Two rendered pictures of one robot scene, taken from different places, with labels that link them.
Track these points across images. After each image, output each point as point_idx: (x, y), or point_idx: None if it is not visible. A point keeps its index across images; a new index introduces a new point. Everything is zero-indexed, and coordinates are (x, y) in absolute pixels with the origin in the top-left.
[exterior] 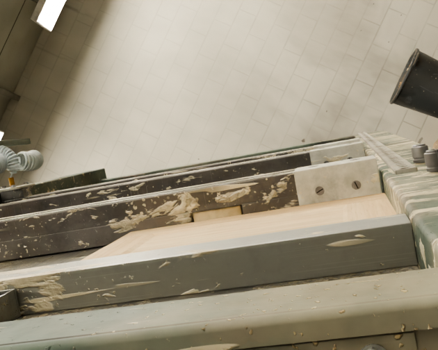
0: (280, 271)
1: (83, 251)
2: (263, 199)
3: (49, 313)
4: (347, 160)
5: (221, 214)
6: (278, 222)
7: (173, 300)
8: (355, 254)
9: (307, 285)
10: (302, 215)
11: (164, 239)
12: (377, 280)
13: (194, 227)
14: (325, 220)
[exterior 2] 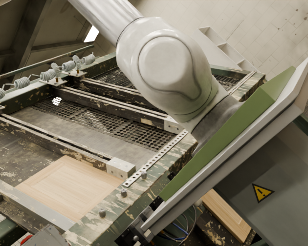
0: (45, 223)
1: (53, 154)
2: (98, 165)
3: (7, 203)
4: (124, 165)
5: (87, 163)
6: (86, 184)
7: (26, 217)
8: (57, 230)
9: None
10: (96, 183)
11: (60, 172)
12: None
13: (74, 168)
14: (91, 194)
